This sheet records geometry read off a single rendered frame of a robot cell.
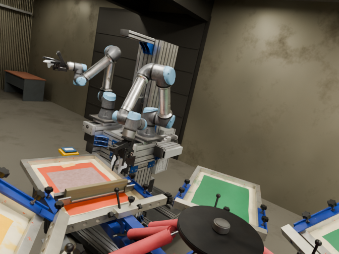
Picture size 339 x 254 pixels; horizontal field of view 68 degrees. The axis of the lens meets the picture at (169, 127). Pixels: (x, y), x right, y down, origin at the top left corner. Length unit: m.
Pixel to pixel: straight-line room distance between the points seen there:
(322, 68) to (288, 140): 1.19
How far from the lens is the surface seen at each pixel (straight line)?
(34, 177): 1.83
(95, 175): 1.97
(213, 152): 4.91
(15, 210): 1.20
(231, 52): 4.79
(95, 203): 1.65
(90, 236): 2.60
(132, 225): 1.37
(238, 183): 2.42
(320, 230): 1.67
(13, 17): 9.60
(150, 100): 2.21
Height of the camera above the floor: 1.84
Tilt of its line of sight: 13 degrees down
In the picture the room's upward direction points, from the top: 13 degrees clockwise
